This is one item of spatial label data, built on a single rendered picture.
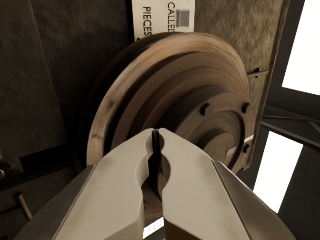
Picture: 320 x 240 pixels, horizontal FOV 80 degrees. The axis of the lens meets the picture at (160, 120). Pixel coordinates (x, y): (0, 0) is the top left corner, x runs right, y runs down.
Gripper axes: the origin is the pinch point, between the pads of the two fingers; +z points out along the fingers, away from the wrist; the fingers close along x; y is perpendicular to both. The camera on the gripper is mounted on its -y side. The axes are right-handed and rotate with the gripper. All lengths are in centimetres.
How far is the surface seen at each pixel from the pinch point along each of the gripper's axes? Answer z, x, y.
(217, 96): 20.8, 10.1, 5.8
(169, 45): 25.5, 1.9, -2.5
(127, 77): 20.6, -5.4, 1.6
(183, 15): 43.7, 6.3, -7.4
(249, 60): 65, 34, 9
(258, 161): 612, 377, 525
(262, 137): 621, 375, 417
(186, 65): 25.4, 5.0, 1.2
